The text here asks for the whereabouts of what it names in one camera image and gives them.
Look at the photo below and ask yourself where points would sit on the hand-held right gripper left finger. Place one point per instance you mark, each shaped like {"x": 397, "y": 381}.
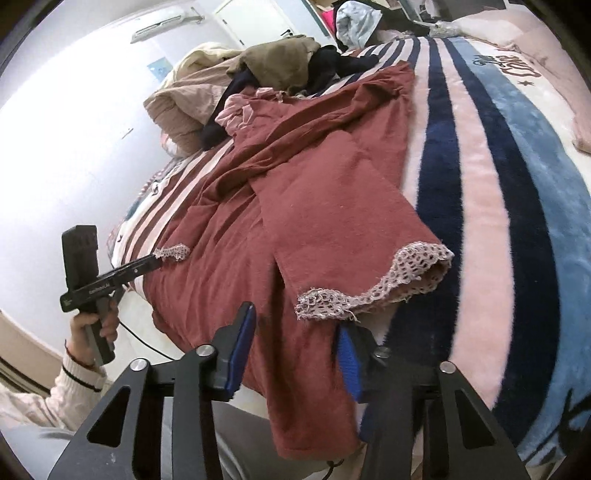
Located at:
{"x": 238, "y": 353}

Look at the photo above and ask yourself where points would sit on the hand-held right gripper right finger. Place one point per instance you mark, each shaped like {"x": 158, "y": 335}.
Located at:
{"x": 348, "y": 367}

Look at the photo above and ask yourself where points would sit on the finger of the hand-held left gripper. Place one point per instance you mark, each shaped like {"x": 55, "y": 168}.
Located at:
{"x": 138, "y": 266}

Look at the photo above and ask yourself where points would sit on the red garment with lace trim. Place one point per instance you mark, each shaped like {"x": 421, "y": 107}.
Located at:
{"x": 323, "y": 184}

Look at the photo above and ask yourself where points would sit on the person's left forearm striped sleeve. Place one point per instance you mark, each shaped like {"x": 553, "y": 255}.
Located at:
{"x": 55, "y": 392}

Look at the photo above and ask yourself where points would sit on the black clothes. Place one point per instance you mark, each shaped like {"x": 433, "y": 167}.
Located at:
{"x": 330, "y": 64}

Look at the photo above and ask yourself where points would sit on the person's left hand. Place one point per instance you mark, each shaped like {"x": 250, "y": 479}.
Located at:
{"x": 81, "y": 330}

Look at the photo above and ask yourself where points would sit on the pink quilt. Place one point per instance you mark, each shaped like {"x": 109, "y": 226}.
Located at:
{"x": 184, "y": 108}

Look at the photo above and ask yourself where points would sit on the pink garment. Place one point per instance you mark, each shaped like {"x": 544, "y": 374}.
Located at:
{"x": 240, "y": 113}

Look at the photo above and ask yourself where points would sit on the striped fleece blanket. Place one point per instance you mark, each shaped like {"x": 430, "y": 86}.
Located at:
{"x": 485, "y": 207}

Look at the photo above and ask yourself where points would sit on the cream blanket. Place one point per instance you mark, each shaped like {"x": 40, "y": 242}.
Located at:
{"x": 203, "y": 57}

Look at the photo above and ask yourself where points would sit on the white air conditioner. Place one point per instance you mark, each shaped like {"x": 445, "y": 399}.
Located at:
{"x": 161, "y": 27}

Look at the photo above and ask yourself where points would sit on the olive garment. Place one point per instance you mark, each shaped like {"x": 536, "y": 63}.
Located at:
{"x": 277, "y": 60}

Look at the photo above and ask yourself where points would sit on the white door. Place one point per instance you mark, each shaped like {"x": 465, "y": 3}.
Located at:
{"x": 251, "y": 18}

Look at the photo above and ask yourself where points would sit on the pink bag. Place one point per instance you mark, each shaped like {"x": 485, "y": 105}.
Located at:
{"x": 327, "y": 21}

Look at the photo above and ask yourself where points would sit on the light blue clothing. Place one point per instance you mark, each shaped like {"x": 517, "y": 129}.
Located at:
{"x": 358, "y": 21}

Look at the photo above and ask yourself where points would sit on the small floral pouch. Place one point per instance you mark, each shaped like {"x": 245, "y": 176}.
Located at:
{"x": 438, "y": 28}

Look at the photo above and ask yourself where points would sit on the pink ribbed pillow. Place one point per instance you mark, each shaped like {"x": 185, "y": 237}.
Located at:
{"x": 561, "y": 60}

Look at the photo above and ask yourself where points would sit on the blue wall poster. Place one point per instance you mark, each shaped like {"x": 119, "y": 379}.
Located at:
{"x": 159, "y": 68}

